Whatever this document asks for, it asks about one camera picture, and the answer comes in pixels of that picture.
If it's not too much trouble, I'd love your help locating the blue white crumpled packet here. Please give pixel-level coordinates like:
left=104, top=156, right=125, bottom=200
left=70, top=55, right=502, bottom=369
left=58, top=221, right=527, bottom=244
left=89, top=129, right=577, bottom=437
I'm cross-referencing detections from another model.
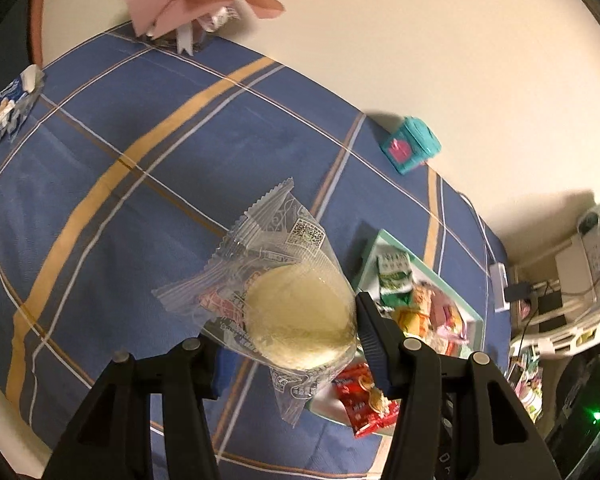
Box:
left=0, top=64, right=47, bottom=167

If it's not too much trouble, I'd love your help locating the white side shelf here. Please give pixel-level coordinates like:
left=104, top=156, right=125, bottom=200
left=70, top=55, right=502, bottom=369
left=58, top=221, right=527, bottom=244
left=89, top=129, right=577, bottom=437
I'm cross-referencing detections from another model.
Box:
left=507, top=200, right=600, bottom=361

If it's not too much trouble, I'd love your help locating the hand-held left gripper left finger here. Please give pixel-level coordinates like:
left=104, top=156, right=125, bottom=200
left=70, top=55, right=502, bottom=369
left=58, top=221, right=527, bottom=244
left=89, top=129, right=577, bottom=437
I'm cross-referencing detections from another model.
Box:
left=41, top=335, right=221, bottom=480

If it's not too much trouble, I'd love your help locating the brown wooden trim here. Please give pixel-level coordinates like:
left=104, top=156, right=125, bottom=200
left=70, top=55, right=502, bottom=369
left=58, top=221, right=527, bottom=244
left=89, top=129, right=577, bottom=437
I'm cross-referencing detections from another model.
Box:
left=27, top=0, right=51, bottom=68

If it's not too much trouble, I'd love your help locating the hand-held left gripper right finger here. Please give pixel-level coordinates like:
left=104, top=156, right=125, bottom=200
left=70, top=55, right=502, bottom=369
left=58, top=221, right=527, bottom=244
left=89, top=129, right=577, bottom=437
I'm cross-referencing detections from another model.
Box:
left=355, top=291, right=563, bottom=480

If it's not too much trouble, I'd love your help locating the round pastry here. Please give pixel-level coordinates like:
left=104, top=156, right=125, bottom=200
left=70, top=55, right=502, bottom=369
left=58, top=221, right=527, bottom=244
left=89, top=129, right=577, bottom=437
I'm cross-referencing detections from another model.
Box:
left=151, top=177, right=362, bottom=429

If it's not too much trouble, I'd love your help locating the black charger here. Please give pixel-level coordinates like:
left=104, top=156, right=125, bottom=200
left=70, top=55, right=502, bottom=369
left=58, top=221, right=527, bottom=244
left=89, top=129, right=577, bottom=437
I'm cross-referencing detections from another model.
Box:
left=505, top=282, right=535, bottom=305

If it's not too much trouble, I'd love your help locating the orange cream snack packet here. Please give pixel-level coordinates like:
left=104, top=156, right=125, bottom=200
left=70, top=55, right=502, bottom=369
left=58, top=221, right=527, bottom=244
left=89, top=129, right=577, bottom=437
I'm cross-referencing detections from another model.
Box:
left=410, top=282, right=438, bottom=313

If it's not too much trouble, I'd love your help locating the teal shallow cardboard box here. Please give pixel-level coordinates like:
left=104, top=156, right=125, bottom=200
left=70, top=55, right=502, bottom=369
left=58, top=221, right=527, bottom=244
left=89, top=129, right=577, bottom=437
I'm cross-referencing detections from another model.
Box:
left=305, top=229, right=486, bottom=428

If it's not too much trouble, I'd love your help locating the teal toy treasure chest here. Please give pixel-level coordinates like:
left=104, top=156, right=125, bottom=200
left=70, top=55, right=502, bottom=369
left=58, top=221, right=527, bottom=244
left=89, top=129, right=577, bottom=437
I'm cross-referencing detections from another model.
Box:
left=379, top=116, right=442, bottom=176

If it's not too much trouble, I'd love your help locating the blue plaid cloth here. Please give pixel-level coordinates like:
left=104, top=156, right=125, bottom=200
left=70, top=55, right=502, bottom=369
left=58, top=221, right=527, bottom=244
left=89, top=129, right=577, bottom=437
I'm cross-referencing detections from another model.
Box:
left=0, top=20, right=511, bottom=480

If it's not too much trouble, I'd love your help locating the white power strip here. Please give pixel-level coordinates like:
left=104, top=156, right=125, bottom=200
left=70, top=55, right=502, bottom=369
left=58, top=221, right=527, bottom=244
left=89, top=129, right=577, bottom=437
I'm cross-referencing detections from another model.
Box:
left=489, top=261, right=512, bottom=313

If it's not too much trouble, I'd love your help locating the red flowered snack packet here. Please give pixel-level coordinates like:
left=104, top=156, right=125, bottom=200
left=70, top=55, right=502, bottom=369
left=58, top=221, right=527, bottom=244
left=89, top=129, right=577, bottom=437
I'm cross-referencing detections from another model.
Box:
left=332, top=362, right=401, bottom=439

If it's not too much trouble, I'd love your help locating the white box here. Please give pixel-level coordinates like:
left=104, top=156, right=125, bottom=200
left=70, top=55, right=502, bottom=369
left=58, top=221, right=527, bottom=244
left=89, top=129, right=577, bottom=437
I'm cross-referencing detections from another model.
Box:
left=554, top=234, right=600, bottom=302

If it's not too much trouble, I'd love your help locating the green and white snack packet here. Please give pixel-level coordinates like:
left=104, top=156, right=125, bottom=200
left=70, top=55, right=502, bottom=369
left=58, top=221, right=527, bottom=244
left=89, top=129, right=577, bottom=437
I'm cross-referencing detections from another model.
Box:
left=376, top=251, right=414, bottom=309

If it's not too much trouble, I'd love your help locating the pink snack packet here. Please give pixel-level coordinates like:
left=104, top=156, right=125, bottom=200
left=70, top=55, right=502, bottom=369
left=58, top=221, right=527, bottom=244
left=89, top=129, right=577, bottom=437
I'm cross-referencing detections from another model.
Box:
left=430, top=290, right=473, bottom=343

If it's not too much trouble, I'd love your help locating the colourful clutter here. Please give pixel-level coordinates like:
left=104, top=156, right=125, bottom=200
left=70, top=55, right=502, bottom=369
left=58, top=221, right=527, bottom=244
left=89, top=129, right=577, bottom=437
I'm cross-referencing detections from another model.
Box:
left=509, top=347, right=545, bottom=423

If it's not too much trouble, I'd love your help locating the yellow snack packet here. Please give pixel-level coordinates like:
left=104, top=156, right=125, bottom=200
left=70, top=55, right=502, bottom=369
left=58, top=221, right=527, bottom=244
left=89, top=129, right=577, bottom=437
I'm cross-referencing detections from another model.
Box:
left=390, top=305, right=431, bottom=341

